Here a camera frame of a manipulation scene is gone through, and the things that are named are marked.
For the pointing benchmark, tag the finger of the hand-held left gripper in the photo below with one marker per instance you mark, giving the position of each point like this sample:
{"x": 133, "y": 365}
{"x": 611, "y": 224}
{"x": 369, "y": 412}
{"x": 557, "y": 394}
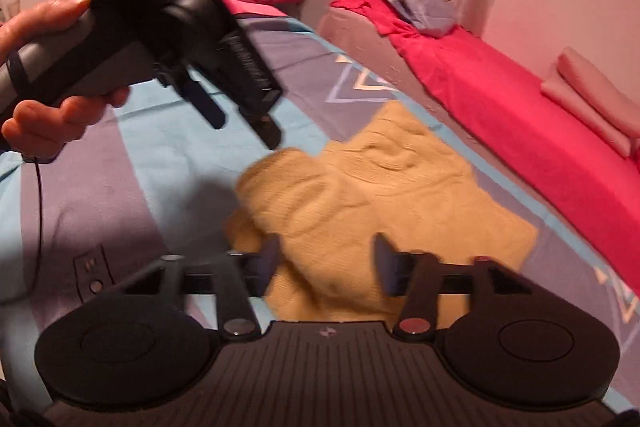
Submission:
{"x": 267, "y": 132}
{"x": 205, "y": 102}

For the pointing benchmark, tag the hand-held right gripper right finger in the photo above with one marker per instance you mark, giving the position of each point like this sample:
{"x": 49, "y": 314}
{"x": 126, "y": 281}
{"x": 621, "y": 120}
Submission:
{"x": 392, "y": 264}

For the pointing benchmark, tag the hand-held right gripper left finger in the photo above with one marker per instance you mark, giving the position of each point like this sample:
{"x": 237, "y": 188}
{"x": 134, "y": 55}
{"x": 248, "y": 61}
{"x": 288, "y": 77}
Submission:
{"x": 270, "y": 259}

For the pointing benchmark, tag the person's left hand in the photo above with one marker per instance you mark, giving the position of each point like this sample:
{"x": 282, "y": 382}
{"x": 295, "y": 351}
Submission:
{"x": 45, "y": 122}

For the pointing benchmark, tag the crumpled blue grey cloth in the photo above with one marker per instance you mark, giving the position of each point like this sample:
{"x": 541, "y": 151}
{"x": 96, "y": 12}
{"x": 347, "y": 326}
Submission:
{"x": 420, "y": 7}

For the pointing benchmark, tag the red bed sheet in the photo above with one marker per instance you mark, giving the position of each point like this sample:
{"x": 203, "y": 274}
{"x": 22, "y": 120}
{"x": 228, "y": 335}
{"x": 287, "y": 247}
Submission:
{"x": 500, "y": 97}

